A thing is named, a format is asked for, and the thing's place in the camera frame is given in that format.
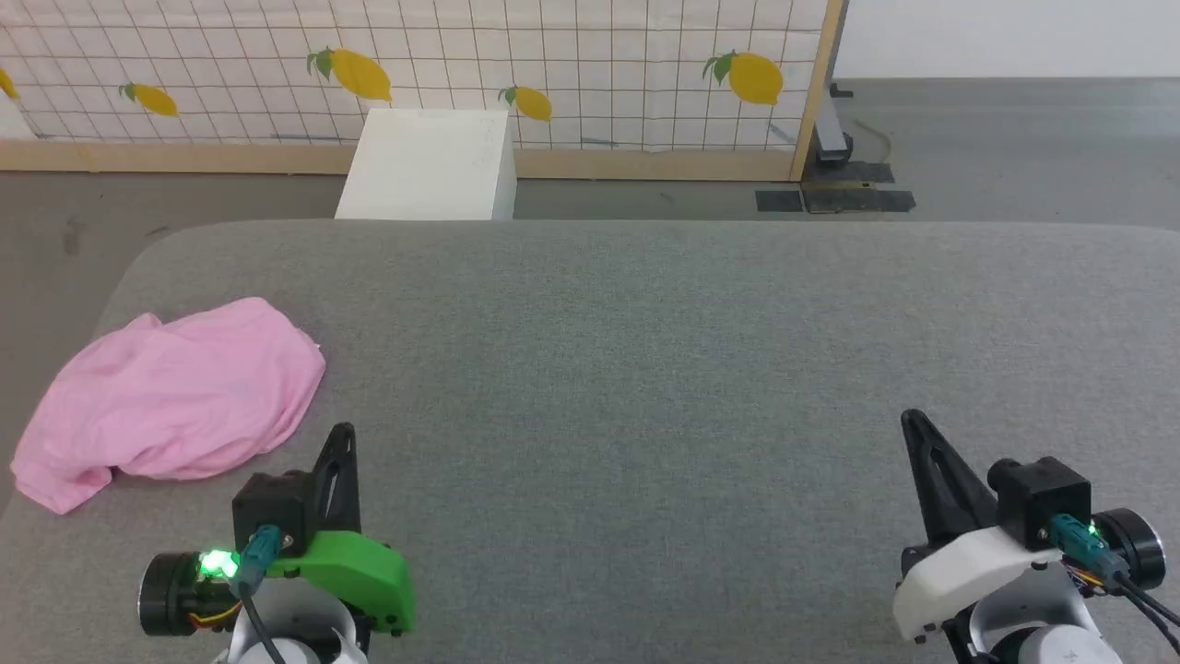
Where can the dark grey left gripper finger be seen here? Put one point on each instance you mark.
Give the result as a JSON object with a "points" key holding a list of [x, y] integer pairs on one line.
{"points": [[337, 480]]}

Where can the black floor stand base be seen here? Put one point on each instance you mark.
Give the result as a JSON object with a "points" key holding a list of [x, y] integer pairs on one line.
{"points": [[857, 198]]}

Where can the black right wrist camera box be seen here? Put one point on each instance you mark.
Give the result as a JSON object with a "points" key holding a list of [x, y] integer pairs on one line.
{"points": [[1042, 498]]}

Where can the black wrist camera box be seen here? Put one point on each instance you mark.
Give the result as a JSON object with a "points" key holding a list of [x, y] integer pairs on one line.
{"points": [[1042, 498], [272, 512]]}

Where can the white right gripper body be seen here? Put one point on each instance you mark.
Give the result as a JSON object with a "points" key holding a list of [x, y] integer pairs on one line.
{"points": [[968, 572]]}

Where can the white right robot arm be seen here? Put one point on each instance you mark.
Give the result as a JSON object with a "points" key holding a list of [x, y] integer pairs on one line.
{"points": [[1042, 632]]}

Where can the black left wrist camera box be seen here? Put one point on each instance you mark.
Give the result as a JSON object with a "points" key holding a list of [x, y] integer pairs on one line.
{"points": [[272, 512]]}

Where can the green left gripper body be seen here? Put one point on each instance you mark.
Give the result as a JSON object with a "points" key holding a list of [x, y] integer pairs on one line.
{"points": [[355, 572]]}

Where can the pink cloth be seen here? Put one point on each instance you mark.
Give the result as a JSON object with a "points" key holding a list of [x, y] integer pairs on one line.
{"points": [[175, 397]]}

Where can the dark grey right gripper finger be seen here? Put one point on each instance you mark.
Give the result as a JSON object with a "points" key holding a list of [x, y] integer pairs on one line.
{"points": [[945, 480]]}

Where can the lemon print partition screen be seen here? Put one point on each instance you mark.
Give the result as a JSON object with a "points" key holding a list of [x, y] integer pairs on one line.
{"points": [[553, 55]]}

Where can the metal stand foot with caster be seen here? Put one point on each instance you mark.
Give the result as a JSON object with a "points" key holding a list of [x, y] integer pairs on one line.
{"points": [[832, 138]]}

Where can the white box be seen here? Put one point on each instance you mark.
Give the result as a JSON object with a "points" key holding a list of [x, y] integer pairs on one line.
{"points": [[429, 166]]}

